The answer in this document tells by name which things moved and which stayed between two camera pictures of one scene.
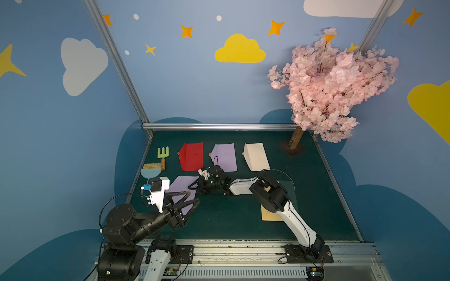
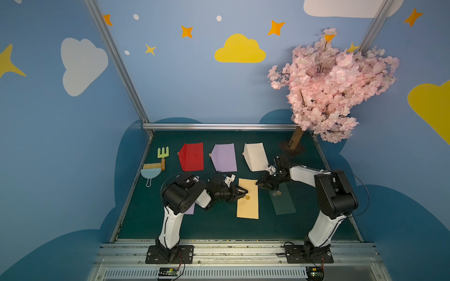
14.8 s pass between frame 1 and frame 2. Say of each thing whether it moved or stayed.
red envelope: stayed
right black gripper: moved
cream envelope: stayed
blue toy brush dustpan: stayed
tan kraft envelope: moved
